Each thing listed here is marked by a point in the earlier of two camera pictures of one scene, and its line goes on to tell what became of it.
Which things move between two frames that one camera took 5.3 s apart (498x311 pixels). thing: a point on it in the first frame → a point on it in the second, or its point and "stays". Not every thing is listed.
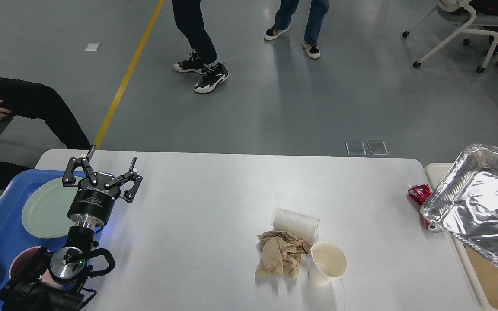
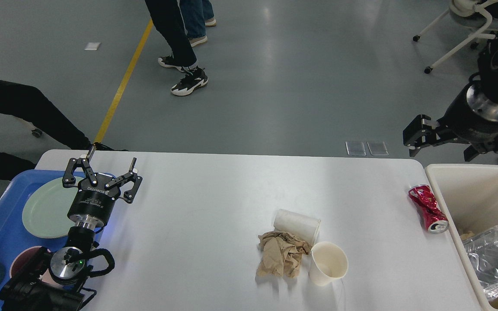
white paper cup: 327,262 stays
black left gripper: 92,206 stays
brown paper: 280,254 stays
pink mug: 20,260 stays
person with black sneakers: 190,18 → 165,16
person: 282,19 → 196,14
